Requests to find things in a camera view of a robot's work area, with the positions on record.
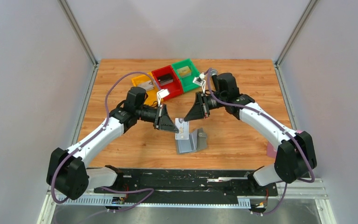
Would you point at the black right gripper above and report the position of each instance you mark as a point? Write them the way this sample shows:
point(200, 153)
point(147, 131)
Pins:
point(196, 111)

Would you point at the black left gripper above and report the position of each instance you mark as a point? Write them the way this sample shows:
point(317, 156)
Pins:
point(163, 122)

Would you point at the white VIP credit card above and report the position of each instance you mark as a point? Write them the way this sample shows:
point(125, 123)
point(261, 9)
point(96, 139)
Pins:
point(183, 127)

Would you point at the grey card holder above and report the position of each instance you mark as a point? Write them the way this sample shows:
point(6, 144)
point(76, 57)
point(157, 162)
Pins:
point(197, 141)

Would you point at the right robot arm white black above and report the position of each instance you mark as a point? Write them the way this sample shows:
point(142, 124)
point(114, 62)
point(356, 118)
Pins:
point(295, 155)

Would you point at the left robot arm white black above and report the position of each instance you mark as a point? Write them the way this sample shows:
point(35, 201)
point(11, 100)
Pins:
point(69, 171)

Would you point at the silver card in yellow bin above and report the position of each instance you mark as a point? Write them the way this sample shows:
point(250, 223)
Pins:
point(147, 85)

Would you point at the black card in red bin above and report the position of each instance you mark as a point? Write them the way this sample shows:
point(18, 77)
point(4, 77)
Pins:
point(165, 79)

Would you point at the gold card in green bin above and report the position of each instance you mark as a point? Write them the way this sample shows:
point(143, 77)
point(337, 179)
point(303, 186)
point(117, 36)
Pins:
point(184, 71)

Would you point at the pink card stand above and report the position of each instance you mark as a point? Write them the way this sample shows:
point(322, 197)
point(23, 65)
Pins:
point(271, 150)

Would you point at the yellow plastic bin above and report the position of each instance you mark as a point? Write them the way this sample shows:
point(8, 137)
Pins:
point(151, 99)

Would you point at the black handheld microphone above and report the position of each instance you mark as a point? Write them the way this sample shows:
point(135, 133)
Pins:
point(213, 73)

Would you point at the red plastic bin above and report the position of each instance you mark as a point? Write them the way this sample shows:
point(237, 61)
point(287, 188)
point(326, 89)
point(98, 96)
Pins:
point(175, 88)

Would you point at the green plastic bin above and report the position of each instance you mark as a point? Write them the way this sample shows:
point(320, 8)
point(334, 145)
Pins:
point(187, 82)

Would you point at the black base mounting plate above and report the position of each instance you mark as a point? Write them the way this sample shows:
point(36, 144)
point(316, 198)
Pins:
point(190, 186)

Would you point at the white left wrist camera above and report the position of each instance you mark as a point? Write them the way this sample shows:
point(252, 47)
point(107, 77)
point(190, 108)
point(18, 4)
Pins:
point(162, 94)

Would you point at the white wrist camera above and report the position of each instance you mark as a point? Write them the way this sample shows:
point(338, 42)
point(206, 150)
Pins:
point(200, 81)
point(162, 94)

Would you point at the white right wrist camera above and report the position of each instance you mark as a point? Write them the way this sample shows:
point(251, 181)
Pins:
point(200, 81)

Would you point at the left aluminium frame post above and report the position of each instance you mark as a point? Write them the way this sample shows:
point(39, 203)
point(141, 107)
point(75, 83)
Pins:
point(84, 43)

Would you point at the aluminium frame post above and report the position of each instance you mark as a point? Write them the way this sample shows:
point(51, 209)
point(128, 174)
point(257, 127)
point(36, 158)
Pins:
point(84, 43)
point(283, 54)

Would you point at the right aluminium frame post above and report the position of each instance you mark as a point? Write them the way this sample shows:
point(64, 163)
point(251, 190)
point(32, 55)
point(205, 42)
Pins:
point(283, 54)

